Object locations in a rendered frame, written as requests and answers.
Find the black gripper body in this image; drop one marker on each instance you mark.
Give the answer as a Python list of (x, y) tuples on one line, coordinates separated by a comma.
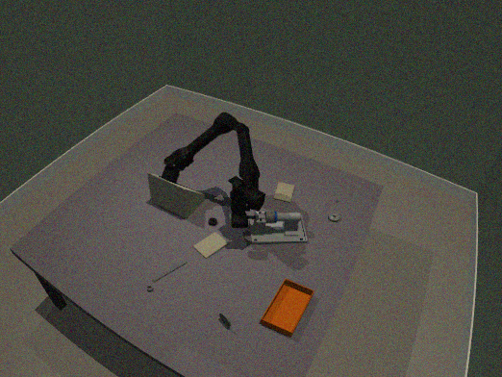
[(239, 220)]

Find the orange shallow tray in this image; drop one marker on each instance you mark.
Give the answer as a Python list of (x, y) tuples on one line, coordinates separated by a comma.
[(287, 307)]

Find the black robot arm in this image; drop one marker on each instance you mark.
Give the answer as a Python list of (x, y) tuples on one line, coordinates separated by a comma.
[(247, 188)]

